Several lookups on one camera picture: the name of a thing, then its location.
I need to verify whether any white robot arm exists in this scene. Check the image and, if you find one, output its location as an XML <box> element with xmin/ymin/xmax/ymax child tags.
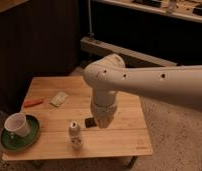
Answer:
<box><xmin>83</xmin><ymin>54</ymin><xmax>202</xmax><ymax>129</ymax></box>

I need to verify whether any white rectangular packet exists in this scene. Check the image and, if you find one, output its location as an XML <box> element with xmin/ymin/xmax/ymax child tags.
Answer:
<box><xmin>50</xmin><ymin>92</ymin><xmax>68</xmax><ymax>107</ymax></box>

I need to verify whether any white paper cup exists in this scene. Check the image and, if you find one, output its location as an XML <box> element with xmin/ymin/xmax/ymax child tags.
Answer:
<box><xmin>4</xmin><ymin>113</ymin><xmax>30</xmax><ymax>137</ymax></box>

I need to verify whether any small white bottle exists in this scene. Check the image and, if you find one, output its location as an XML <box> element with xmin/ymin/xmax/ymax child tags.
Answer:
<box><xmin>68</xmin><ymin>121</ymin><xmax>83</xmax><ymax>149</ymax></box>

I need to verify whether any metal beam rail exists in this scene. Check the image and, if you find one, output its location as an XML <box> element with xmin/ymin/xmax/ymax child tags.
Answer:
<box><xmin>80</xmin><ymin>37</ymin><xmax>176</xmax><ymax>67</ymax></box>

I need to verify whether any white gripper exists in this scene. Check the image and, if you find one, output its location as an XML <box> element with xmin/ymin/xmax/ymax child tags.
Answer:
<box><xmin>90</xmin><ymin>103</ymin><xmax>117</xmax><ymax>129</ymax></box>

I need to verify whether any background shelf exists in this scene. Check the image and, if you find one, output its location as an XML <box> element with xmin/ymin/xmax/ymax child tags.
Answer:
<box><xmin>95</xmin><ymin>0</ymin><xmax>202</xmax><ymax>23</ymax></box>

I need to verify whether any black phone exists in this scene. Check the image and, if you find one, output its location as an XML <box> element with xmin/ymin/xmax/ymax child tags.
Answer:
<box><xmin>85</xmin><ymin>117</ymin><xmax>96</xmax><ymax>128</ymax></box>

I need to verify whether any wooden table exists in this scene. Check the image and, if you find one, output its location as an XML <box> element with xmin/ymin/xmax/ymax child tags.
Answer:
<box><xmin>2</xmin><ymin>76</ymin><xmax>153</xmax><ymax>161</ymax></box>

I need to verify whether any green plate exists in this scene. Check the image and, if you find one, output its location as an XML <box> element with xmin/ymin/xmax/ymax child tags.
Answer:
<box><xmin>1</xmin><ymin>113</ymin><xmax>40</xmax><ymax>152</ymax></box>

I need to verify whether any orange marker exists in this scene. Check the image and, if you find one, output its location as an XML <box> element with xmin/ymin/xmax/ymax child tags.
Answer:
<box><xmin>23</xmin><ymin>99</ymin><xmax>43</xmax><ymax>107</ymax></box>

